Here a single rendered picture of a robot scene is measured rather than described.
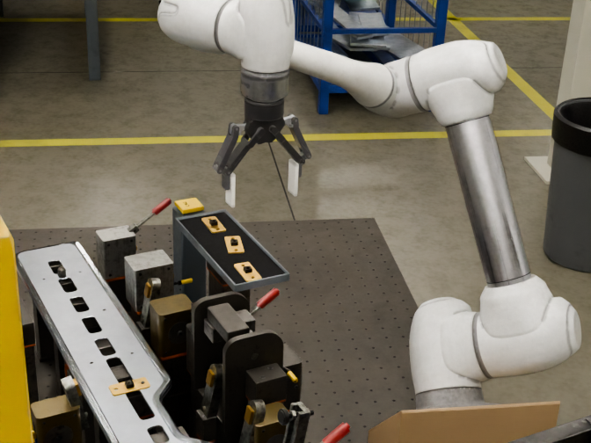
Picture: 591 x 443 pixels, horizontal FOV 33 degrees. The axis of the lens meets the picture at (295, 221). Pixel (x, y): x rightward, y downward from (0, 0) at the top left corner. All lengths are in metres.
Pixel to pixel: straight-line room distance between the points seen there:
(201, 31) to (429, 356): 0.93
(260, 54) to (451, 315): 0.84
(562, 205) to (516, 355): 2.64
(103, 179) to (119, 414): 3.57
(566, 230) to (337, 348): 2.22
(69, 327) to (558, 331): 1.12
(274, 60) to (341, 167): 4.01
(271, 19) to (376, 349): 1.34
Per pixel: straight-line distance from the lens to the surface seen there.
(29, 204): 5.41
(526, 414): 2.28
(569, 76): 5.85
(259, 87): 1.86
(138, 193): 5.46
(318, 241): 3.47
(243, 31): 1.84
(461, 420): 2.24
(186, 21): 1.91
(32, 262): 2.73
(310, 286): 3.19
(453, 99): 2.24
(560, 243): 4.96
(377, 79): 2.21
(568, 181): 4.82
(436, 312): 2.37
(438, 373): 2.34
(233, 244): 2.43
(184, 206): 2.63
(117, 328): 2.43
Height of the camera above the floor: 2.30
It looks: 26 degrees down
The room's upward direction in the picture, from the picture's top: 2 degrees clockwise
